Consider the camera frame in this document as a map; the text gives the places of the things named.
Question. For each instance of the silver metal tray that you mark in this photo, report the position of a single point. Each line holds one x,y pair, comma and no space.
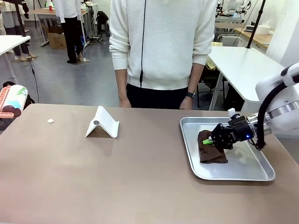
233,168

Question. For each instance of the bystander in beige clothes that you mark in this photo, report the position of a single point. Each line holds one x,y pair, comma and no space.
11,21

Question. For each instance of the person's right forearm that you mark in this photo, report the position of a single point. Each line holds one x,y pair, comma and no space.
122,84

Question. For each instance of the person in white sweater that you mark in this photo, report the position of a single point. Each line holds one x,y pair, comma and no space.
163,46

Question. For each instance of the person's left hand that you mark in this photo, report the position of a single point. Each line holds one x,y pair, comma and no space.
185,104

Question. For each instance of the grey background workbench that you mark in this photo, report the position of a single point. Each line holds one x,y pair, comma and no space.
229,19

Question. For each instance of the person's left forearm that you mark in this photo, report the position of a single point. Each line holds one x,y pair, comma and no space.
195,79

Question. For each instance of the brown cloth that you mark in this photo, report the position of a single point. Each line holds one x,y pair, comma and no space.
210,154

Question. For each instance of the wooden top counter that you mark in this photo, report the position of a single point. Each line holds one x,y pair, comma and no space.
259,38

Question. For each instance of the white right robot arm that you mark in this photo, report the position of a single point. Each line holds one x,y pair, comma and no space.
285,102

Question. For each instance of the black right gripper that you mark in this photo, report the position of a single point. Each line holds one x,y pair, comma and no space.
239,129

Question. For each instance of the black wrist watch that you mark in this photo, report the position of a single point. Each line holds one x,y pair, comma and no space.
191,95

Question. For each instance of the yellow cloth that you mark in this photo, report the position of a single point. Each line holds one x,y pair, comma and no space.
210,64

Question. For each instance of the person's right hand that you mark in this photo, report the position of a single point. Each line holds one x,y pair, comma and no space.
125,102

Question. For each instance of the cardboard box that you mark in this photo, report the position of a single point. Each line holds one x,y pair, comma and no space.
56,40

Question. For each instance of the black stool with bag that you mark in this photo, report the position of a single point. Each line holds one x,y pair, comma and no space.
102,17

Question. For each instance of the white background lab equipment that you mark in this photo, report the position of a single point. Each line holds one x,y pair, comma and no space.
240,5

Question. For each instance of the large white table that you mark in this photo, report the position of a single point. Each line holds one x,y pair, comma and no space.
243,65

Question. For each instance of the bystander in black trousers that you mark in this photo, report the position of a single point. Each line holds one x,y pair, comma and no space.
72,35

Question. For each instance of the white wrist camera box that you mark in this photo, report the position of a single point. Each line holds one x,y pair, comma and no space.
232,112

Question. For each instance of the black slanted stand pole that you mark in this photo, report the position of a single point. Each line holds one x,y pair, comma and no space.
255,25

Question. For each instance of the white table with grey legs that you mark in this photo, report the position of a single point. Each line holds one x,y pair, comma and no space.
11,42

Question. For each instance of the black tripod pole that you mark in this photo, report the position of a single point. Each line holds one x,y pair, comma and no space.
19,18

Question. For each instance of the white folded phone stand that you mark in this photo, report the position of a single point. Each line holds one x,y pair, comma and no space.
105,121

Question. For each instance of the white tissue roll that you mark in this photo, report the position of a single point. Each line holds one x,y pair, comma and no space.
264,29

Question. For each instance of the white orange patterned pouch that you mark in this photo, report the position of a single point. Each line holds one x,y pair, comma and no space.
14,100

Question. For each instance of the wooden top background table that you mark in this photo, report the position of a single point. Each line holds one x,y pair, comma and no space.
42,12

